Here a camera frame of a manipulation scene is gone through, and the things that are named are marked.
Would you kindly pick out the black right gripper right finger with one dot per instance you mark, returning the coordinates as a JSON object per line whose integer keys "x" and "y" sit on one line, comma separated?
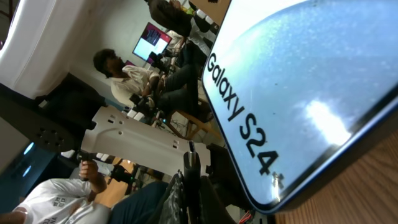
{"x": 215, "y": 196}

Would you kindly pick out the seated person in white shirt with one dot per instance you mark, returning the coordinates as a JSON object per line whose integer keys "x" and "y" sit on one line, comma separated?
{"x": 178, "y": 91}

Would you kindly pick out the person in white t-shirt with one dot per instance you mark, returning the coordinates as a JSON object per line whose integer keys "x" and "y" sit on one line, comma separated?
{"x": 73, "y": 201}

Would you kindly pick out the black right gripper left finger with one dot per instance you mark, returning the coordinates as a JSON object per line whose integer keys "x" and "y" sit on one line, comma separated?
{"x": 172, "y": 208}

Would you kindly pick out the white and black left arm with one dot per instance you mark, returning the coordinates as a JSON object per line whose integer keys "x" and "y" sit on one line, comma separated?
{"x": 58, "y": 111}

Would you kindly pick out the computer monitor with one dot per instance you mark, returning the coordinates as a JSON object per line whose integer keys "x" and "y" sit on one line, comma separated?
{"x": 153, "y": 41}

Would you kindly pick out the wooden chair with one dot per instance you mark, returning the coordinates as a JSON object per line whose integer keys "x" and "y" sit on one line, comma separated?
{"x": 193, "y": 126}

